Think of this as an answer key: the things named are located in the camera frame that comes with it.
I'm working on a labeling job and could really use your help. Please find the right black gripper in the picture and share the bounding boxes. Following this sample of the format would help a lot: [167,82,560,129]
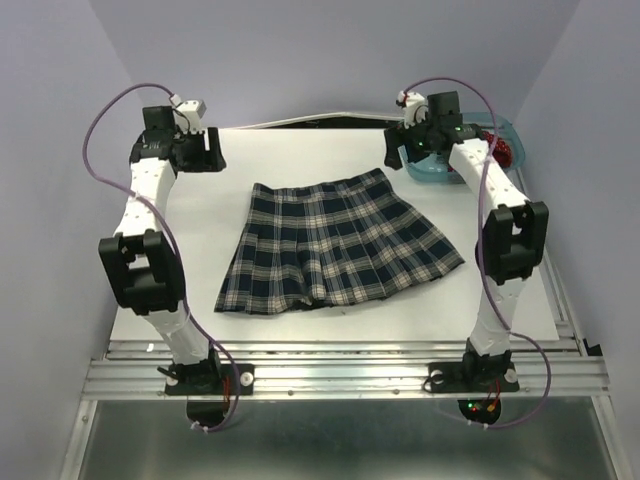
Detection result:
[382,111,438,171]

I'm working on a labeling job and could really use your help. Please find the navy plaid pleated skirt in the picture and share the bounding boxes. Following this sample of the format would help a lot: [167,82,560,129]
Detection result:
[214,169,464,315]

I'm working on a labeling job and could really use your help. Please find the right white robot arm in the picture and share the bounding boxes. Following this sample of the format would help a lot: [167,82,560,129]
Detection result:
[384,91,549,390]

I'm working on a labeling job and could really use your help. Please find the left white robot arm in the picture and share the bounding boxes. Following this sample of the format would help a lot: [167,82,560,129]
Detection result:
[98,100,226,394]

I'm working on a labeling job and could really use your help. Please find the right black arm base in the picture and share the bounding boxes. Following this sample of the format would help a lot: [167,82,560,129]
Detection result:
[422,341,520,394]

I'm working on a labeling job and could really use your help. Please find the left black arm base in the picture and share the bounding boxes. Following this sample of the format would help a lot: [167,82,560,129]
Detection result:
[157,349,255,396]

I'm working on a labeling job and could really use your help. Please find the teal plastic bin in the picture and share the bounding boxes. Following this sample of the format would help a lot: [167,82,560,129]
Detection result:
[398,112,526,184]

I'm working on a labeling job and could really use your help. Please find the red polka dot skirt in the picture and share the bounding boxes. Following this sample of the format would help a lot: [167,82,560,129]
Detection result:
[444,128,516,174]

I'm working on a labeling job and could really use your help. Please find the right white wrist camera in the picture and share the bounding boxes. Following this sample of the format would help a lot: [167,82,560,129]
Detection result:
[396,91,428,129]

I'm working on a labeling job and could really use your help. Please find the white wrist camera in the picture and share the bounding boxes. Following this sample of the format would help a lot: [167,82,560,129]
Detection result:
[169,94,206,134]
[396,91,428,129]

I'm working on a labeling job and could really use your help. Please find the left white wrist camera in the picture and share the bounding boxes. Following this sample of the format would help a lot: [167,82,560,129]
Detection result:
[169,94,206,134]

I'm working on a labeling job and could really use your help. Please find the aluminium rail frame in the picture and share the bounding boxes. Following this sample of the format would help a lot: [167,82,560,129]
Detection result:
[59,164,631,480]

